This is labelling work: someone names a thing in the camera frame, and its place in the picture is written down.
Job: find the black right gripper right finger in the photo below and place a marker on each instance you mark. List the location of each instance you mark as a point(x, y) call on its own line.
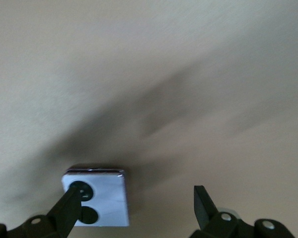
point(203, 208)

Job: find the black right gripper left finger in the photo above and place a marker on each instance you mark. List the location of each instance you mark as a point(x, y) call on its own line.
point(64, 210)

